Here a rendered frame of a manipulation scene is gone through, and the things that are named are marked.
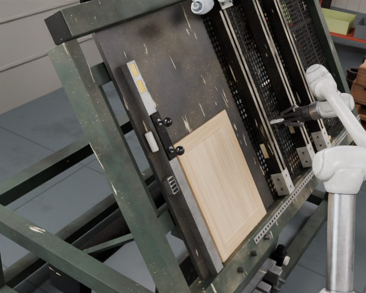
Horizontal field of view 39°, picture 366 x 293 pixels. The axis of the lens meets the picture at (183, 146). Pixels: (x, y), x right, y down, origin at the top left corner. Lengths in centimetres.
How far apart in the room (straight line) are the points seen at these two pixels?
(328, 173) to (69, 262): 120
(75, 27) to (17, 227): 117
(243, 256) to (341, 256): 51
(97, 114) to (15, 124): 335
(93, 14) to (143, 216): 75
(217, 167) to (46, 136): 280
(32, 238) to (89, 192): 165
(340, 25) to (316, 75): 519
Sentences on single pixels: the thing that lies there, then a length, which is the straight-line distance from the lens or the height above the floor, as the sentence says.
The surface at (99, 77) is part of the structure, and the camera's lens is 199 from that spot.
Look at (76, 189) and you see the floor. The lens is 418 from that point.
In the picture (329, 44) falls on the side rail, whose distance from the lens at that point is 363.
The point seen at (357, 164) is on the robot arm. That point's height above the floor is 148.
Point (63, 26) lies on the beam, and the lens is 180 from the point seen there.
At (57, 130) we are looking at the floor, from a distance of 499.
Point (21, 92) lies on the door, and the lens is 544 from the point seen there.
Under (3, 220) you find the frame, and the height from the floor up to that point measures 79.
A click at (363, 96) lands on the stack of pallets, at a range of 471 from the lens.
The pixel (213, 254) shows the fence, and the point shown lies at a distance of 220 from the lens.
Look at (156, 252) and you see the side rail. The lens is 196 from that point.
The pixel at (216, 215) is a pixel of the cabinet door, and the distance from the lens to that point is 228.
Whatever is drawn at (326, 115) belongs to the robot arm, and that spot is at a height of 138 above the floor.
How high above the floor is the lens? 246
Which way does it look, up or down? 31 degrees down
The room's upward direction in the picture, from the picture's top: 5 degrees clockwise
